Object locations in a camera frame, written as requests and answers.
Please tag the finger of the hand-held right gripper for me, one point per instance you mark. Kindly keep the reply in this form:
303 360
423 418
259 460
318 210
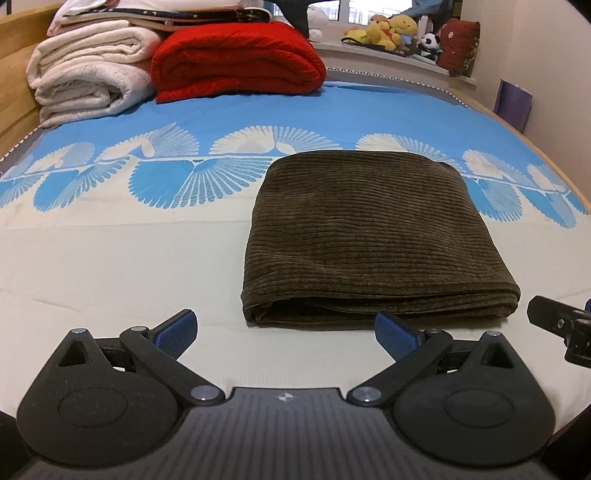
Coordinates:
549 314

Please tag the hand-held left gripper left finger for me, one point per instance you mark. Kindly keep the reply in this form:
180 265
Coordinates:
178 330

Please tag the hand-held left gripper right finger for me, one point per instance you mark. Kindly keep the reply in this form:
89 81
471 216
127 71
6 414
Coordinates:
395 334

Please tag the blue white patterned bed sheet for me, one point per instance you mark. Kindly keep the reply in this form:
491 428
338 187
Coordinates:
138 240

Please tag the red folded blanket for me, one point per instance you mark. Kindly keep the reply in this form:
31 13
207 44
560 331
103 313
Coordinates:
231 60

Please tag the cream folded blanket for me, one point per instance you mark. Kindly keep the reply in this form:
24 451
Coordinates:
83 69

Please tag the white windowsill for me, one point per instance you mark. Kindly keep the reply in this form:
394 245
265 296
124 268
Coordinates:
369 57

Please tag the red cushion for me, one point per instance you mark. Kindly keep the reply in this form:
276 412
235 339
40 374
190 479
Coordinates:
457 41

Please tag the panda plush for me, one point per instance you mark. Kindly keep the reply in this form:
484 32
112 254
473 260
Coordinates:
430 42

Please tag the yellow orange plush toy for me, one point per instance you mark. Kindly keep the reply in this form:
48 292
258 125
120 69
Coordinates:
376 32

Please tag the yellow bear plush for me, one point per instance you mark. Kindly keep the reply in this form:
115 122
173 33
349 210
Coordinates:
401 25

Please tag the window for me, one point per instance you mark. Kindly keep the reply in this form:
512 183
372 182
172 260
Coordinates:
360 9

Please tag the white plush toy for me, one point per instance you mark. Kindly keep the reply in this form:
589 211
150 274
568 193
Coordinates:
316 16

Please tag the blue curtain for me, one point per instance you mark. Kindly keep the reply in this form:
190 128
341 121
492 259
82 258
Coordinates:
429 7

